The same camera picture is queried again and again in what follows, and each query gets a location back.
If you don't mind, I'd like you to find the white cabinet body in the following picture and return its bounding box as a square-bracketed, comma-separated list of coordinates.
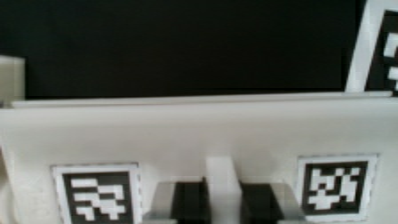
[0, 55, 25, 108]

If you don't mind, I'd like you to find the white cabinet door panel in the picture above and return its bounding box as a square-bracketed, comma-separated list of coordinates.
[0, 92, 398, 224]

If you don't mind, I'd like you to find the flat white tag board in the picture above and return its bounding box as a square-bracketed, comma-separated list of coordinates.
[345, 0, 398, 95]

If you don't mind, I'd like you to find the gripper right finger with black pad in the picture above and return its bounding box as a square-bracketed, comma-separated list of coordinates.
[239, 182, 308, 224]

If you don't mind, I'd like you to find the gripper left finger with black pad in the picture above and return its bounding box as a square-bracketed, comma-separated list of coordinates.
[144, 178, 214, 224]

